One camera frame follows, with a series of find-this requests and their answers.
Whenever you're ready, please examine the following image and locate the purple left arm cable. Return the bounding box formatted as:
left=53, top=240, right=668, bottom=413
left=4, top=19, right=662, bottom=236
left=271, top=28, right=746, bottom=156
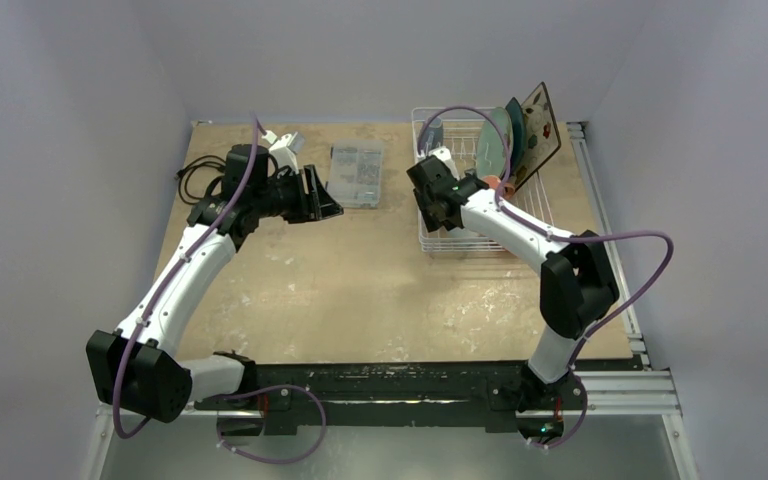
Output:
left=111, top=112, right=327, bottom=465

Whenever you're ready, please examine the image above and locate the square floral plate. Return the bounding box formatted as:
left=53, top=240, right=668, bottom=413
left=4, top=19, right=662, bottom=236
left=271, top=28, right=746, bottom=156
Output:
left=512, top=82, right=561, bottom=190

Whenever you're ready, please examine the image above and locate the white wire dish rack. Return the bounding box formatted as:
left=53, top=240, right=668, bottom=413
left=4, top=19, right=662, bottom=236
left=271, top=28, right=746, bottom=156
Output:
left=411, top=107, right=554, bottom=224

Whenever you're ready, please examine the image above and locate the black coiled cable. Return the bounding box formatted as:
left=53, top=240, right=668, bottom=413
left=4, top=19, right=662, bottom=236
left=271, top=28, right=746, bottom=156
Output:
left=175, top=154, right=230, bottom=207

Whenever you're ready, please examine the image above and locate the clear plastic screw box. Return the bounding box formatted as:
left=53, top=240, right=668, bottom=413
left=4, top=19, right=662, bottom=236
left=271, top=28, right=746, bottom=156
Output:
left=326, top=139, right=385, bottom=209

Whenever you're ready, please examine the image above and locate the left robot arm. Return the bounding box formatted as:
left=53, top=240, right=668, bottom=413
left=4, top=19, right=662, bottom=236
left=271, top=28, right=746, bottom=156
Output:
left=86, top=144, right=344, bottom=423

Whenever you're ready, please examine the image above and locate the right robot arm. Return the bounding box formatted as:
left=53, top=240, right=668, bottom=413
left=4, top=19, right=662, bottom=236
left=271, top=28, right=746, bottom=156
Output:
left=407, top=156, right=619, bottom=407

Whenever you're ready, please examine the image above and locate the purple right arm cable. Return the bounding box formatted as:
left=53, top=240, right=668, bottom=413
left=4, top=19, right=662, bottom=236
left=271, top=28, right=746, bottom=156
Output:
left=417, top=105, right=675, bottom=452

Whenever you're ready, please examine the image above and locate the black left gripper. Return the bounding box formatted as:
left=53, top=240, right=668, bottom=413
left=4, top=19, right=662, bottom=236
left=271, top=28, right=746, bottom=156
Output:
left=252, top=164, right=342, bottom=224

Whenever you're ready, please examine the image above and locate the teal square plate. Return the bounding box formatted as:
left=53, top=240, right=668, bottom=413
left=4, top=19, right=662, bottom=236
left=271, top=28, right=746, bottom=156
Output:
left=505, top=97, right=526, bottom=178

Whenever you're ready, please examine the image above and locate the pink flowered mug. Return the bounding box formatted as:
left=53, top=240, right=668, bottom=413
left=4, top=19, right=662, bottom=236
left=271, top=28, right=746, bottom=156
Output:
left=482, top=175, right=516, bottom=200

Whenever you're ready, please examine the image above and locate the black table edge rail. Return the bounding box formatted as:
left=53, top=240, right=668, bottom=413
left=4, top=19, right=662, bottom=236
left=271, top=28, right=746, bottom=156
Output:
left=95, top=360, right=683, bottom=439

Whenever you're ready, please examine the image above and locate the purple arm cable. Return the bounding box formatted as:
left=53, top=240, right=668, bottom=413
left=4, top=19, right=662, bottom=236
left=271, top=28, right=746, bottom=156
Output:
left=417, top=105, right=675, bottom=452
left=111, top=112, right=327, bottom=465

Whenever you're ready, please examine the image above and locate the grey printed mug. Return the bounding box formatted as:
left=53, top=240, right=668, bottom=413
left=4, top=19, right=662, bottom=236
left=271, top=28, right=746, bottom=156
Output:
left=417, top=124, right=444, bottom=156

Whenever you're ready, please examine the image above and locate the light green round plate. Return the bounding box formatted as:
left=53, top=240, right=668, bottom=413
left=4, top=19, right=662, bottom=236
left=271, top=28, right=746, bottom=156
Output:
left=475, top=107, right=513, bottom=178

